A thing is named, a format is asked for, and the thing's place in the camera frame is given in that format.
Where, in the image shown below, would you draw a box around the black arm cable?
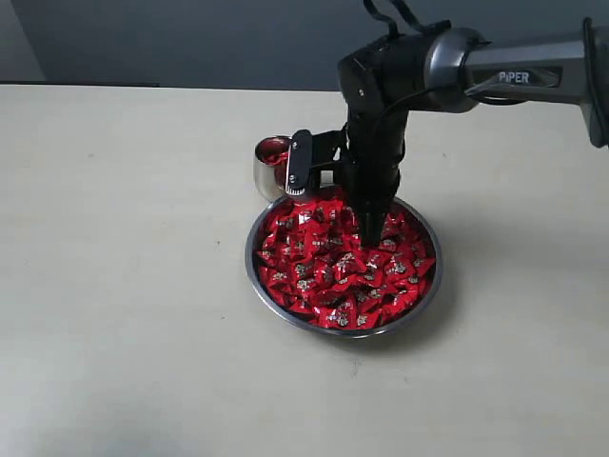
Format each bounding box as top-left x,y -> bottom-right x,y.
363,0 -> 524,139

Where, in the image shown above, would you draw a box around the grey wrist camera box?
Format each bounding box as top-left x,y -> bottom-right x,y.
285,129 -> 313,199

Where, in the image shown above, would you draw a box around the red candies inside cup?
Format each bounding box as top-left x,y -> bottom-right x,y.
255,136 -> 291,167

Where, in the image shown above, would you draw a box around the stainless steel cup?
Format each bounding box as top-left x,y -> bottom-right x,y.
253,150 -> 289,202

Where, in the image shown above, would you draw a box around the round stainless steel bowl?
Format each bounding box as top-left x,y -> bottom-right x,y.
244,182 -> 444,340

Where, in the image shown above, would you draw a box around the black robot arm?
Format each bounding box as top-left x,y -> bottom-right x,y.
338,18 -> 608,247

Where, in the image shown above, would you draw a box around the pile of red wrapped candies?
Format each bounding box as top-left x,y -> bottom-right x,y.
256,188 -> 437,329

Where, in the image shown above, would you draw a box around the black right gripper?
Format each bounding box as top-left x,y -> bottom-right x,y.
344,109 -> 407,248

